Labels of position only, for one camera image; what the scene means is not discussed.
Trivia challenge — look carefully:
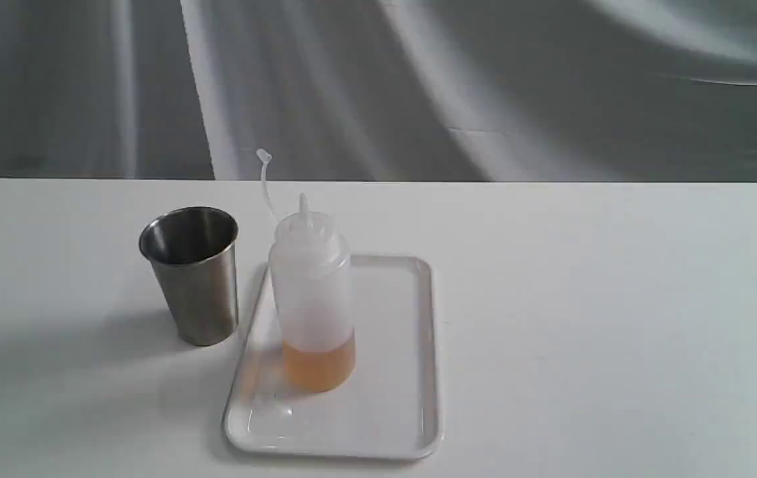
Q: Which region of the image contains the grey backdrop cloth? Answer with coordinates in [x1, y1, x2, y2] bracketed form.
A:
[0, 1, 757, 182]

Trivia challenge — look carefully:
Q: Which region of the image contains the translucent squeeze bottle amber liquid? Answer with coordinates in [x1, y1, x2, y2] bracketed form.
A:
[255, 148, 355, 393]

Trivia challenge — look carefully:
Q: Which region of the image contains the stainless steel cup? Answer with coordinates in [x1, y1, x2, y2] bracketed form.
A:
[138, 206, 239, 346]

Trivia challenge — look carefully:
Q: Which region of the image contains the white plastic tray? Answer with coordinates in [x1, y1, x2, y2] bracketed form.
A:
[222, 254, 444, 461]

